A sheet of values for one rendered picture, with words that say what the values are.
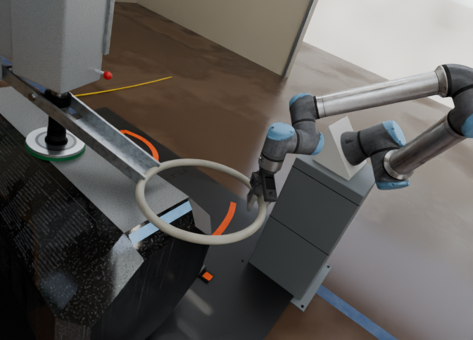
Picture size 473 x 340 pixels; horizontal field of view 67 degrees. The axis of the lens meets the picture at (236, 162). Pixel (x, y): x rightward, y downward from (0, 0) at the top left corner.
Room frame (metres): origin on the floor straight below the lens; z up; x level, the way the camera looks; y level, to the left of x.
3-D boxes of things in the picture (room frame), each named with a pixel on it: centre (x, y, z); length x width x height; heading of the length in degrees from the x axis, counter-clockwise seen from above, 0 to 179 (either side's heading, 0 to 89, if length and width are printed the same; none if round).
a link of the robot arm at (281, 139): (1.19, -0.12, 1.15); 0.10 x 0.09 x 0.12; 116
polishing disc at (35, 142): (1.16, 0.71, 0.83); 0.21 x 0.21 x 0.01
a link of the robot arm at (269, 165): (1.18, -0.12, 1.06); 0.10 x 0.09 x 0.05; 113
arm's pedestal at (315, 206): (1.81, -0.55, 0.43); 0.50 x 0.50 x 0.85; 66
